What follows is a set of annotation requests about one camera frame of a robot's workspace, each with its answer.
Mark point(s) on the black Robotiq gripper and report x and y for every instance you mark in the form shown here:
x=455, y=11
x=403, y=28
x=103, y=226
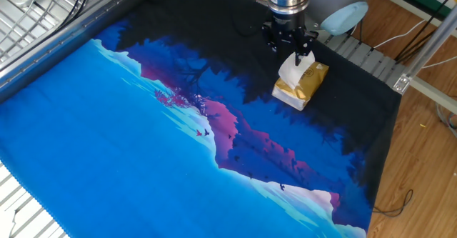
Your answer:
x=287, y=25

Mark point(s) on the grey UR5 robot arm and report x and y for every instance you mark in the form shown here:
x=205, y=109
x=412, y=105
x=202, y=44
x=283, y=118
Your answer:
x=332, y=2

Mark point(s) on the gold tissue pack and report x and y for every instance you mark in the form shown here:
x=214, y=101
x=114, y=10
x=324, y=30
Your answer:
x=307, y=86

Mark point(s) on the blue mountain landscape cloth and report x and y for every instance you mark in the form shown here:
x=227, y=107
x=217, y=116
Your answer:
x=89, y=141

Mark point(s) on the white paper sheet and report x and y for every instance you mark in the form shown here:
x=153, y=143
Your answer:
x=6, y=225

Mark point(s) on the aluminium frame post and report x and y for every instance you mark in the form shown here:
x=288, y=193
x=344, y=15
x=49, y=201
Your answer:
x=428, y=48

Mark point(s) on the aluminium frame beam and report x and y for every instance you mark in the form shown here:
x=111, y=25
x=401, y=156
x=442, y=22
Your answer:
x=435, y=95

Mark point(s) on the grey aluminium table rail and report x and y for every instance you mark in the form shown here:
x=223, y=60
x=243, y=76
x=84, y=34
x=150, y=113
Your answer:
x=71, y=39

